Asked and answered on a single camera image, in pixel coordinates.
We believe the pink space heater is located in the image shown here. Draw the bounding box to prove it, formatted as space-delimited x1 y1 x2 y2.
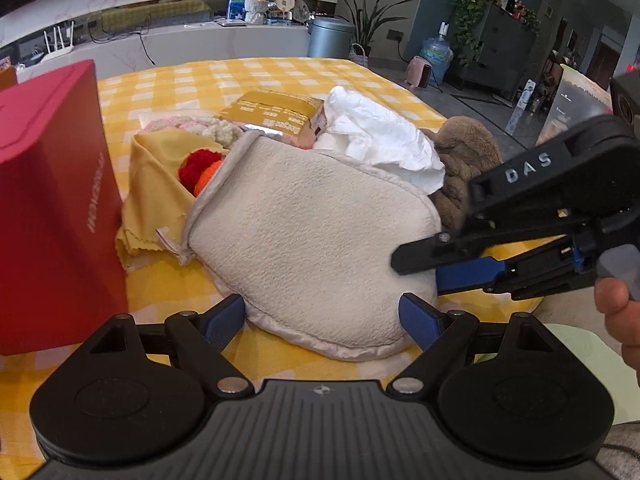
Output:
407 56 433 88

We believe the gold snack packet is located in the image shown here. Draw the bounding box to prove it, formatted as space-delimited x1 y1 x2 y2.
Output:
218 87 326 150

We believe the grey cabinet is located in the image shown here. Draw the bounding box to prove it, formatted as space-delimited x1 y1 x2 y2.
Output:
457 2 538 101

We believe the trailing green plant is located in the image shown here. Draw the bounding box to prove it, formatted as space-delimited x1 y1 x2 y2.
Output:
425 0 503 66

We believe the grey metal trash can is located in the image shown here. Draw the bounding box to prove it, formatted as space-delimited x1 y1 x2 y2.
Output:
306 16 356 60

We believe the red yarn pompom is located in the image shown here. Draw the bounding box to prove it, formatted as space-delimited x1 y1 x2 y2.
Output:
178 149 223 193

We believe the red cardboard box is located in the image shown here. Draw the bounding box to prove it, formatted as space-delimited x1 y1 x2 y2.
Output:
0 59 130 357

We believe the pink white chunky knit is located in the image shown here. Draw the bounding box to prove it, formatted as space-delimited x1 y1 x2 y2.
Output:
139 115 246 151

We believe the yellow checked blanket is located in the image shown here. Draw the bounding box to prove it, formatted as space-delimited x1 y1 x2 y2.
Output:
0 56 547 480

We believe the black cable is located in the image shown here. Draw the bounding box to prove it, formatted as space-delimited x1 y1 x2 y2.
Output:
87 15 157 67

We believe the long-leaf potted plant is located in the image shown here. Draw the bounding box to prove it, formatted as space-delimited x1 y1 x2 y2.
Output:
331 0 416 56

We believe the white media console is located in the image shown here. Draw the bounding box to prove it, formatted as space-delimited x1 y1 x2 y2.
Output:
0 0 321 81

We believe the person's right hand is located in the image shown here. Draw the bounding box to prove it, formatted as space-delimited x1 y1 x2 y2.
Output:
594 277 640 353

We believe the orange yarn pompom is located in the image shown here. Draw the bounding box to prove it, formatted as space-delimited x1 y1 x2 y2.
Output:
192 161 223 197

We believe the blue water jug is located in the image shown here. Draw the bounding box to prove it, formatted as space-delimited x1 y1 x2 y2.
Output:
420 22 453 81

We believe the colourful picture board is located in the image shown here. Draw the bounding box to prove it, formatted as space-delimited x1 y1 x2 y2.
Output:
228 0 296 23

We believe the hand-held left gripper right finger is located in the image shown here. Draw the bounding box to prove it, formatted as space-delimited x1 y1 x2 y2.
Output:
386 294 554 401

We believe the brown plush toy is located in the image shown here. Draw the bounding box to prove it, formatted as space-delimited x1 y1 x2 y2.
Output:
420 116 503 231

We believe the white paper bag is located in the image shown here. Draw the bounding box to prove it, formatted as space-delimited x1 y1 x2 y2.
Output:
537 64 613 146

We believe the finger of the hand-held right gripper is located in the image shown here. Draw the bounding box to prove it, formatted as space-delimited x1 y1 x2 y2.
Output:
434 247 599 302
391 219 577 277

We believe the beige fleece cloth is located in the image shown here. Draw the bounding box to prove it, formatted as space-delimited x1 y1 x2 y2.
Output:
156 132 443 362

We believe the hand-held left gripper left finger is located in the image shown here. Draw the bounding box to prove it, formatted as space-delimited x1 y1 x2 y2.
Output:
85 294 254 401

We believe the person's grey trouser leg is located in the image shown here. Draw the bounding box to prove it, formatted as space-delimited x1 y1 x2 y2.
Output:
597 422 640 480

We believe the yellow cloth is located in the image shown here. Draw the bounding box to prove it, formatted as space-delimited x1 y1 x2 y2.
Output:
115 132 223 273

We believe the white router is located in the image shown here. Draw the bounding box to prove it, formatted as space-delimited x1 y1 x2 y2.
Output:
42 20 76 63

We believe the white crumpled cloth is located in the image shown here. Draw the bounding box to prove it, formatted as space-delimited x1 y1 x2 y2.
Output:
314 85 446 195

